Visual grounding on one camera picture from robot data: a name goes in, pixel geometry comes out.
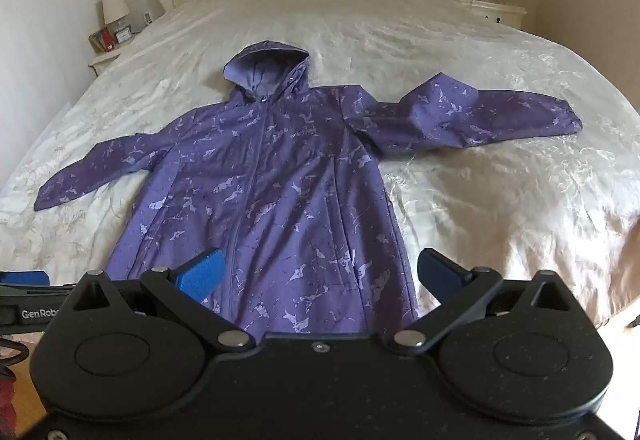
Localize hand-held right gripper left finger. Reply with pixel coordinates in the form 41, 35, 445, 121
70, 247, 251, 352

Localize cream nightstand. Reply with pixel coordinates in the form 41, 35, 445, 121
87, 42, 138, 76
437, 0, 528, 31

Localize purple patterned hooded jacket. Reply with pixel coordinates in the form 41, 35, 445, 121
34, 39, 584, 337

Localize bed with cream bedspread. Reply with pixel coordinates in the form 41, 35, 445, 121
0, 0, 640, 336

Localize black cable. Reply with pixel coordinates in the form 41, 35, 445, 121
0, 332, 28, 368

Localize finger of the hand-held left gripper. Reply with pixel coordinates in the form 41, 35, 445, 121
0, 271, 76, 297

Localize dark red cloth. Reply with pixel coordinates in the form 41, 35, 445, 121
0, 367, 18, 426

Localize white shade table lamp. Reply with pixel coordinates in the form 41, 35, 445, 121
101, 0, 132, 33

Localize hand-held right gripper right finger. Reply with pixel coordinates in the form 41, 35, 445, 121
386, 247, 587, 355

